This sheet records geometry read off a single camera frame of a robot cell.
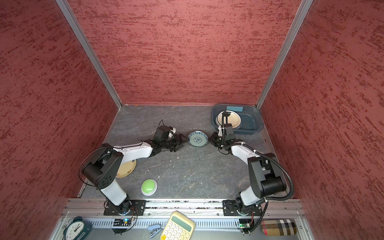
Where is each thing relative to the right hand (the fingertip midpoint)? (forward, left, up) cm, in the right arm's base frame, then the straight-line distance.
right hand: (206, 141), depth 91 cm
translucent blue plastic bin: (+22, -37, -8) cm, 43 cm away
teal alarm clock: (-42, +61, -3) cm, 75 cm away
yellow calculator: (-43, +16, -6) cm, 46 cm away
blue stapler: (-43, +26, -5) cm, 51 cm away
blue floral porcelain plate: (+2, +5, 0) cm, 5 cm away
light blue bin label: (+31, -26, -3) cm, 41 cm away
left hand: (-2, +12, +1) cm, 12 cm away
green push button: (-25, +33, -6) cm, 41 cm away
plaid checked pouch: (-44, -30, -5) cm, 54 cm away
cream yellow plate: (+20, -23, -3) cm, 30 cm away
